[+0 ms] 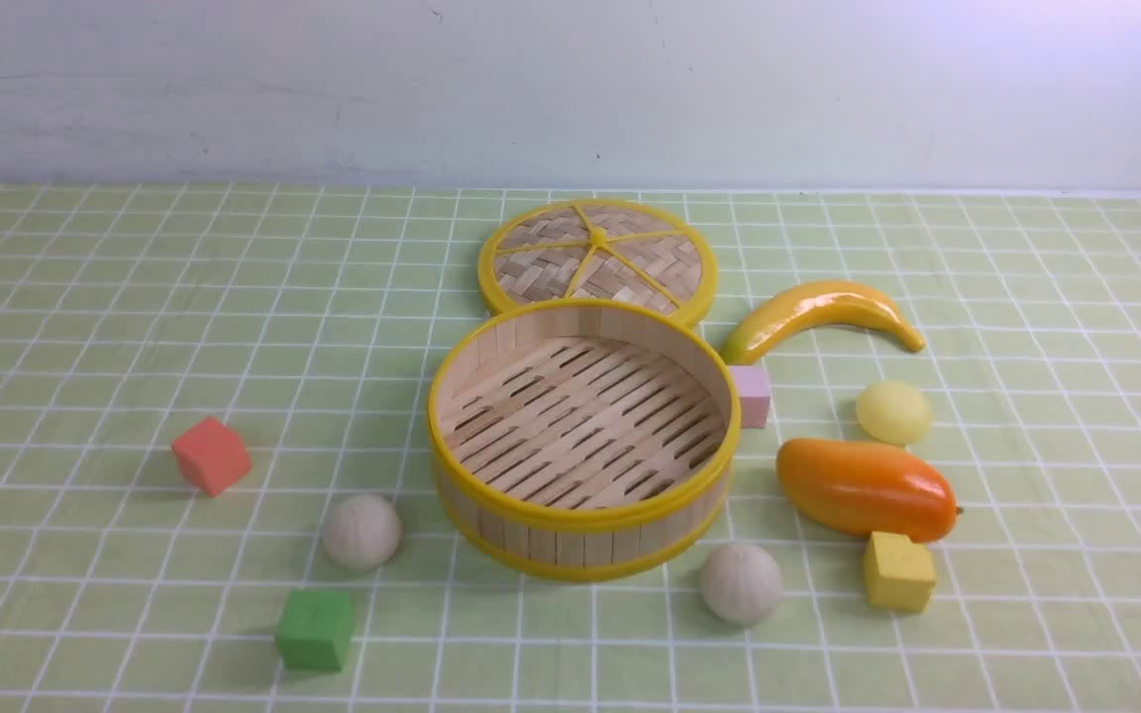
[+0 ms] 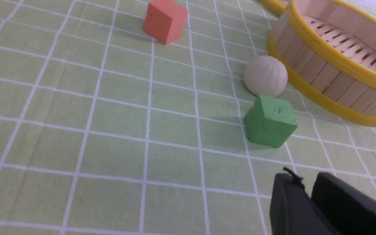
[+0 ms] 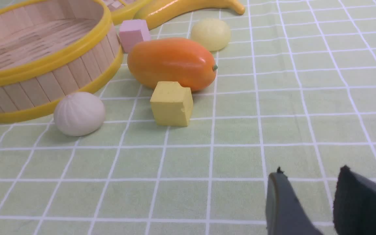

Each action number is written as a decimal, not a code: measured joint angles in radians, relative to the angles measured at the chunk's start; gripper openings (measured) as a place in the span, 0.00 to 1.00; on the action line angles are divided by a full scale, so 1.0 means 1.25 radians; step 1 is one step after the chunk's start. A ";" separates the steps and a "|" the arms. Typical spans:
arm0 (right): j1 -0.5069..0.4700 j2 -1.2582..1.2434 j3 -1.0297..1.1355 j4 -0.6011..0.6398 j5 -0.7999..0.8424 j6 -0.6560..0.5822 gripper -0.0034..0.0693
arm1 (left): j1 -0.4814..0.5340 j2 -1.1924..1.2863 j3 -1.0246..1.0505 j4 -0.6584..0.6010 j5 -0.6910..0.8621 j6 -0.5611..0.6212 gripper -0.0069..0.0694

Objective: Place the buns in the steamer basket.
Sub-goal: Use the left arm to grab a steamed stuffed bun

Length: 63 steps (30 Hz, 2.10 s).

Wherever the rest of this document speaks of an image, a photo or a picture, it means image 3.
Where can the yellow toy banana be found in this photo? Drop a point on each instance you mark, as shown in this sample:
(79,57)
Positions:
(158,12)

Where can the white pleated bun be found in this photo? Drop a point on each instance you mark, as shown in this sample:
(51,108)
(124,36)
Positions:
(79,114)

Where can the light green checkered tablecloth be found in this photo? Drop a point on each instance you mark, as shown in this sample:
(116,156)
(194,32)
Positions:
(295,88)

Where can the pale yellow bun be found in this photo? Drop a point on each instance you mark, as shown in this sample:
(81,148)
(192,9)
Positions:
(212,33)

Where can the orange toy mango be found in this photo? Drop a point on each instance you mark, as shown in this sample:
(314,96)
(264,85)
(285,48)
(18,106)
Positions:
(174,59)

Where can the yellow foam cube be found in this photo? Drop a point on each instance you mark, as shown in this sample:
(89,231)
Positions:
(172,104)

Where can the bamboo steamer tray yellow rim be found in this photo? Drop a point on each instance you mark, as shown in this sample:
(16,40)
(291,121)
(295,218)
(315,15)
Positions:
(50,49)

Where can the pink foam cube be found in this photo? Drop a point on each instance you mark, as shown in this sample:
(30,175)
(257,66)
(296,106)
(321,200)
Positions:
(132,32)

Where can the woven bamboo steamer lid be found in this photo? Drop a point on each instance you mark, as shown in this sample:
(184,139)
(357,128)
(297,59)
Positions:
(122,10)

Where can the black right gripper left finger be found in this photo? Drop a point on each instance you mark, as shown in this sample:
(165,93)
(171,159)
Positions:
(284,213)

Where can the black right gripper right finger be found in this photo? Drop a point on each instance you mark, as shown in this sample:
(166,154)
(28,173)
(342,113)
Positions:
(354,205)

